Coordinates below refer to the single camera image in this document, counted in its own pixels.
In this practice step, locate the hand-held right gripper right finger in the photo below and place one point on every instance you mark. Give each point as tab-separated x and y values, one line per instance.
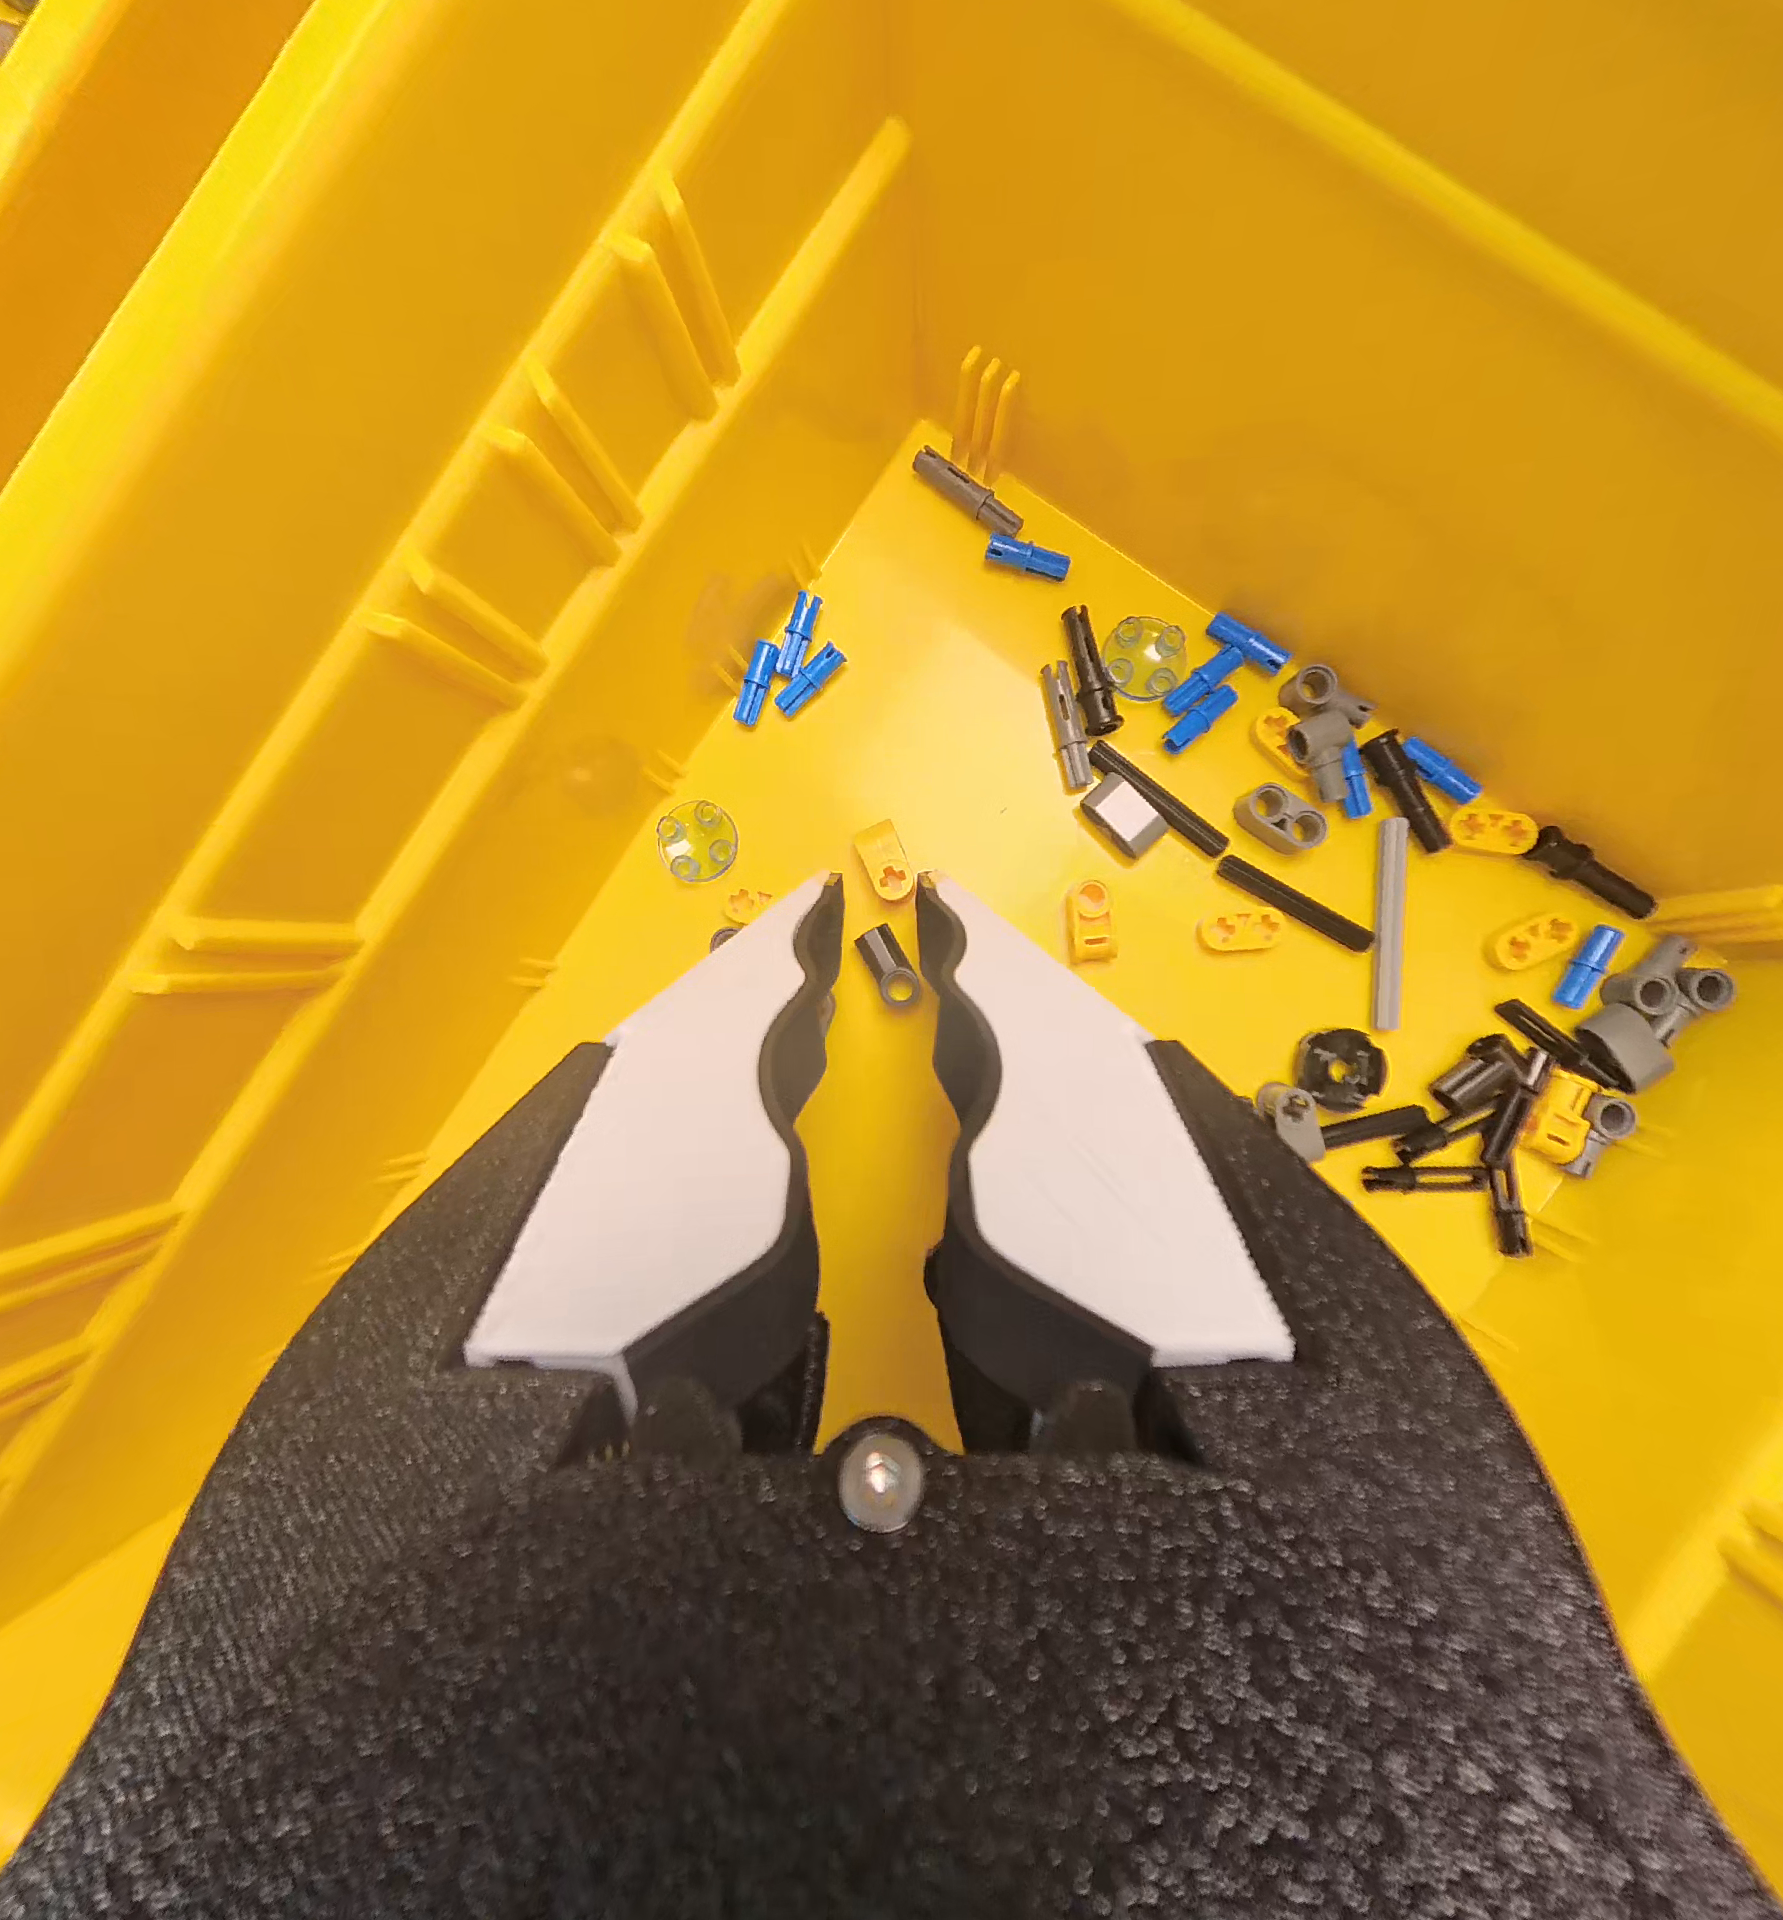
1118	1201

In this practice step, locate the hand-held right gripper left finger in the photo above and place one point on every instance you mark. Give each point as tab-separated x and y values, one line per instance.
654	1201

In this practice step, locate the yellow parts bin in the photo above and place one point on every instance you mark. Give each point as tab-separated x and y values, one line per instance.
21	151
1285	330

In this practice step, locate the mixed plastic connector pieces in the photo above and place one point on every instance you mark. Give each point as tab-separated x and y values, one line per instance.
1342	811

